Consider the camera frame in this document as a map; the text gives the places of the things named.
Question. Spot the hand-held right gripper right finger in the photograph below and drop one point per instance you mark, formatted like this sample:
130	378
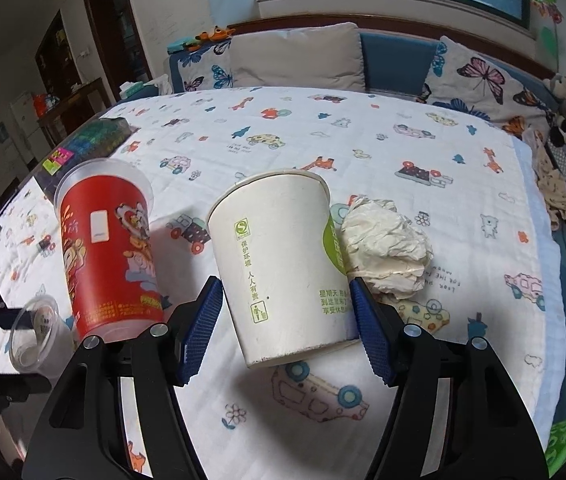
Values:
370	340

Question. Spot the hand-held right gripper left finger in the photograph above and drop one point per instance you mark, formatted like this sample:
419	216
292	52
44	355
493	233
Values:
203	330

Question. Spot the small clear plastic cup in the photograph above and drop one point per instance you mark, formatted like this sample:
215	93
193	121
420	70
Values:
28	355

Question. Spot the white paper cup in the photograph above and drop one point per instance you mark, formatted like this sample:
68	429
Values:
273	250

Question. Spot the crumpled white paper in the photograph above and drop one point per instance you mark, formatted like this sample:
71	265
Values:
388	250

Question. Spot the red printed cup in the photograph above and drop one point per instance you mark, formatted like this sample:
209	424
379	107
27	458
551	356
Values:
103	270

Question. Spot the neon sticky notes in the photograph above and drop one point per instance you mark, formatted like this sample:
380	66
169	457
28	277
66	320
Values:
58	158

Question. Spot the white fridge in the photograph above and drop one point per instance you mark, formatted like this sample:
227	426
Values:
18	127

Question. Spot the colourful block box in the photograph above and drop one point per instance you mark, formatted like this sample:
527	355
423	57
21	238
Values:
98	135

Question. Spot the printed cartoon blanket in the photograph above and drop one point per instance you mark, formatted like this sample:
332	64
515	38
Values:
313	125

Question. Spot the wooden side table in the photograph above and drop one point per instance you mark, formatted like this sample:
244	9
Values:
73	107

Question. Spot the floral beige clothes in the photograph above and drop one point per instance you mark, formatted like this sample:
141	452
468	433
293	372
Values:
553	185

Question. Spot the teal tissue box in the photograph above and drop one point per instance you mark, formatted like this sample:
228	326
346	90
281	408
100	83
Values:
132	90

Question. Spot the small butterfly print pillow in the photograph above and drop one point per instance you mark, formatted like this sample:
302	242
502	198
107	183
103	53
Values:
208	70

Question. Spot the dark wood cabinet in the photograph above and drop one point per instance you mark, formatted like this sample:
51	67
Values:
55	55

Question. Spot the blue cushion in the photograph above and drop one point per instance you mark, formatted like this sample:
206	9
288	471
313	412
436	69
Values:
398	65

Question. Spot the large butterfly print pillow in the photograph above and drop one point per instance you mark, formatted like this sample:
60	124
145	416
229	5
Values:
483	80

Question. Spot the teal toy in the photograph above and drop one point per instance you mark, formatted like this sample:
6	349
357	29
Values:
183	45

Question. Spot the beige cushion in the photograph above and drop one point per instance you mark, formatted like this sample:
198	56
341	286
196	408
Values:
298	60

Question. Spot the orange toy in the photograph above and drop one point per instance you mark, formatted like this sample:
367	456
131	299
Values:
215	34

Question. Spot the green wall decoration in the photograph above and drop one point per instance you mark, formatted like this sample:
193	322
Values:
548	40

